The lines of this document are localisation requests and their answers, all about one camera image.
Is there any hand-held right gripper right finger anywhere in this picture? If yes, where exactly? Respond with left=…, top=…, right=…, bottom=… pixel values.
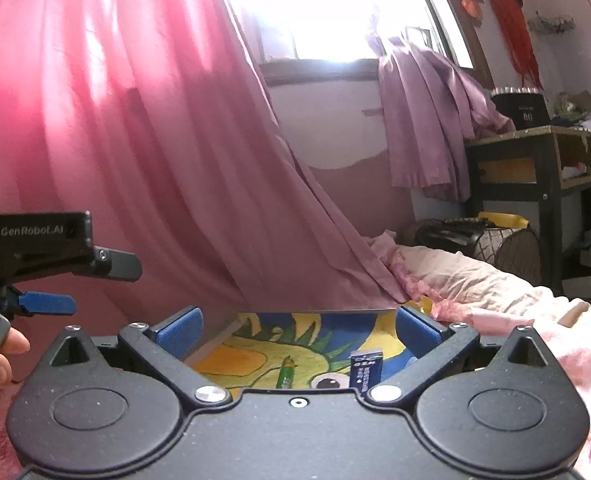
left=365, top=305, right=559, bottom=406

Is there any person's left hand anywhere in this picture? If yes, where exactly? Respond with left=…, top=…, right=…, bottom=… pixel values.
left=0, top=327, right=30, bottom=428

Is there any clutter pile on desk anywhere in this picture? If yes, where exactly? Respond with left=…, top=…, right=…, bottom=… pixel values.
left=550, top=91, right=591, bottom=133

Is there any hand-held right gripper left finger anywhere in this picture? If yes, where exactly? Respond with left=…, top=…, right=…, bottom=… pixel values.
left=46, top=306, right=232, bottom=406

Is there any wooden desk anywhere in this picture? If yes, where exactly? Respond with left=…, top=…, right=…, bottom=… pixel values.
left=464, top=125, right=591, bottom=297

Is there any pink floral blanket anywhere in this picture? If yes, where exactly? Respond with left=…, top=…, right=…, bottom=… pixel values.
left=365, top=230, right=591, bottom=480

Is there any green pen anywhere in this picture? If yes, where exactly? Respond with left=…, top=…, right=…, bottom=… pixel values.
left=276, top=355, right=296, bottom=390

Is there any small blue box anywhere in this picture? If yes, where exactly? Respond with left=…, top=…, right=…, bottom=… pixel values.
left=350, top=350, right=387, bottom=392

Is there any wall hook rack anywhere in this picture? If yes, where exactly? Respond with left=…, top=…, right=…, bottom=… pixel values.
left=527, top=14, right=576, bottom=37

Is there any pink curtain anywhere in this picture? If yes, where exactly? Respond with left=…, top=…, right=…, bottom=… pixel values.
left=0, top=0, right=406, bottom=361

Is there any black bag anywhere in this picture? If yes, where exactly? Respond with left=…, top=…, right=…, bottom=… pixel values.
left=414, top=217, right=482, bottom=262

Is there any orange wall decoration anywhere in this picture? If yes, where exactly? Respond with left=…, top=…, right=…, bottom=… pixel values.
left=455, top=0, right=484, bottom=27

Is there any cartoon print metal tray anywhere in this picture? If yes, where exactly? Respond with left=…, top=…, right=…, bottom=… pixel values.
left=186, top=305, right=429, bottom=392

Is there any black box with silver rim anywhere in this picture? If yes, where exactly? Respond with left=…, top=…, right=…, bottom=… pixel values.
left=490, top=86, right=552, bottom=129

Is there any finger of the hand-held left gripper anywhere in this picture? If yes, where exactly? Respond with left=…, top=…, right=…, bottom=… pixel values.
left=94, top=246, right=143, bottom=282
left=4, top=287, right=77, bottom=319

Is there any purple curtain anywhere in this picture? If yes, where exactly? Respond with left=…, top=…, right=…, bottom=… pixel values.
left=368, top=32, right=516, bottom=203

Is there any red hanging ornament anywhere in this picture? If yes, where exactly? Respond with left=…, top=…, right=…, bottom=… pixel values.
left=487, top=0, right=545, bottom=92

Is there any bright window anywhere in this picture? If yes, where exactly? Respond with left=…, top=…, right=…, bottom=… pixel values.
left=210, top=0, right=476, bottom=68

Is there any yellow plastic item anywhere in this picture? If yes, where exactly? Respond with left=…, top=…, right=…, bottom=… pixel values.
left=477, top=211, right=529, bottom=232

